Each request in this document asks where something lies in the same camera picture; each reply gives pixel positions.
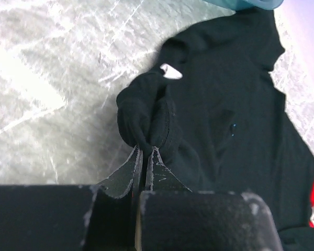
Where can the black t shirt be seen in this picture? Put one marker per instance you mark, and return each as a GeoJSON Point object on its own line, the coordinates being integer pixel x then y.
{"type": "Point", "coordinates": [210, 107]}

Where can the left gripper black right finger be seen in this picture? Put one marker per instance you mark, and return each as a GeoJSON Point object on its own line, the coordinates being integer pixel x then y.
{"type": "Point", "coordinates": [172, 217]}

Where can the teal plastic basket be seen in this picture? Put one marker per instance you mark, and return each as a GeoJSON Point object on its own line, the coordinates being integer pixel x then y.
{"type": "Point", "coordinates": [246, 4]}

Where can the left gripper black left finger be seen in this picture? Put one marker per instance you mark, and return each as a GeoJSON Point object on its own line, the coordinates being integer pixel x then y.
{"type": "Point", "coordinates": [73, 217]}

